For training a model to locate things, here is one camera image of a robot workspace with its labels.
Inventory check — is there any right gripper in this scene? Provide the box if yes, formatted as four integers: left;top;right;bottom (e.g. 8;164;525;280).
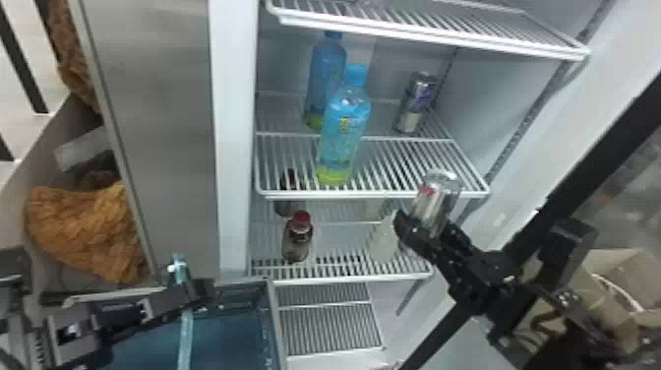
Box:
392;210;524;318

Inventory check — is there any silver can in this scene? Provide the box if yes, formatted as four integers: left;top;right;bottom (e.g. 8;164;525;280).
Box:
391;70;440;136
409;168;464;239

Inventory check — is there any dark bottle with red cap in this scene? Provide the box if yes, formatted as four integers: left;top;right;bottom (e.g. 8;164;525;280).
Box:
280;209;315;264

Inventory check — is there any blue bottle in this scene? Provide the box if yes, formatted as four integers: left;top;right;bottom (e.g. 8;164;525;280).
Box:
315;63;373;188
302;31;349;132

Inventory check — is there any fridge door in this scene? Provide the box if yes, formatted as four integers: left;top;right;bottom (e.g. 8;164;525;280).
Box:
397;72;661;370

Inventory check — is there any blue basket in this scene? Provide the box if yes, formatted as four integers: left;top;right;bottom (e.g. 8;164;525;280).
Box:
97;253;283;370

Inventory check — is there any white fridge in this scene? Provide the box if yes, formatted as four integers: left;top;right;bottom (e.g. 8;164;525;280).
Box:
67;0;661;370

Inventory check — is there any orange snack packet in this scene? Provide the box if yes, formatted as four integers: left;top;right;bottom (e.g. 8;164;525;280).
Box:
25;180;149;285
47;0;100;114

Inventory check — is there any white shelf trolley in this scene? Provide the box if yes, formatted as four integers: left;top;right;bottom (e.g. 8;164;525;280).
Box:
0;0;133;293

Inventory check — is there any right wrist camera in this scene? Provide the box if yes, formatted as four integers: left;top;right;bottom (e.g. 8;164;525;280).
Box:
536;218;600;291

